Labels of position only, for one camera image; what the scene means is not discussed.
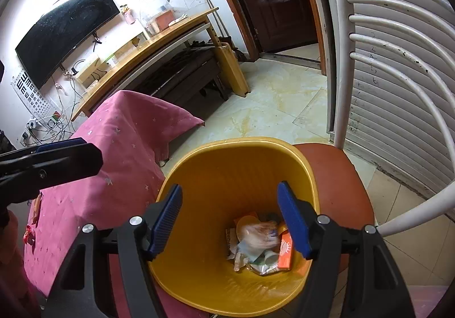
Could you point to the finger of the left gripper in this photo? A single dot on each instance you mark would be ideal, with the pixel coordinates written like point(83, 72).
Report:
point(25, 172)
point(61, 144)

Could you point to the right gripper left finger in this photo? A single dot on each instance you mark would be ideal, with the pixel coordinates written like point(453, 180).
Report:
point(99, 262)

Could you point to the red snack wrapper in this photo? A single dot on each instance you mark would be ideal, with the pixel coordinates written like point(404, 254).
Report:
point(29, 237)

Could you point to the orange small box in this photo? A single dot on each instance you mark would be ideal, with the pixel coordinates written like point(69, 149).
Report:
point(285, 252)

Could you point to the green tissue pack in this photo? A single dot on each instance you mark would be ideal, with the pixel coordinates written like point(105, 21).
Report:
point(266, 264)

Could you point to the white printed tissue pack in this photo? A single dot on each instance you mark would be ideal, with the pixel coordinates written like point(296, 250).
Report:
point(261, 236)

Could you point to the beige sponge puff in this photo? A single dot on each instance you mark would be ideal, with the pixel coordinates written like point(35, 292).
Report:
point(245, 221)

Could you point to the white tissue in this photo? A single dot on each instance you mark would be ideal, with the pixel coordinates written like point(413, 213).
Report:
point(235, 255)

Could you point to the yellow plastic trash bin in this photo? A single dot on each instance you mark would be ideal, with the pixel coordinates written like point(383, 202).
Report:
point(222, 181)

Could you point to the white power strip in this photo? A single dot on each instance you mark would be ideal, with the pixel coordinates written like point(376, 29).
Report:
point(29, 133)

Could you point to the eye chart poster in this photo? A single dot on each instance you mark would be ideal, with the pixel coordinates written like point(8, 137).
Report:
point(43, 109)

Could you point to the pink star tablecloth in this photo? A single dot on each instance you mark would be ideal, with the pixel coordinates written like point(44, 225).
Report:
point(133, 132)

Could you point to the white metal chair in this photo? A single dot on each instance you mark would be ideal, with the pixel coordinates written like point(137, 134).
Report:
point(389, 125)

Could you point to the pink hanging bottle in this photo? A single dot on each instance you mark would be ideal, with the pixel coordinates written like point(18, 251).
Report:
point(127, 14)

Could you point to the pink storage box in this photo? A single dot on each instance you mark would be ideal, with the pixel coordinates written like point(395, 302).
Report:
point(159, 22)

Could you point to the wooden desk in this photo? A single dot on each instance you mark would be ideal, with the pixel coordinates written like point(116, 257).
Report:
point(157, 47)

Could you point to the black wall television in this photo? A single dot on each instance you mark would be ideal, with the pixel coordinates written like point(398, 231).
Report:
point(58, 32)

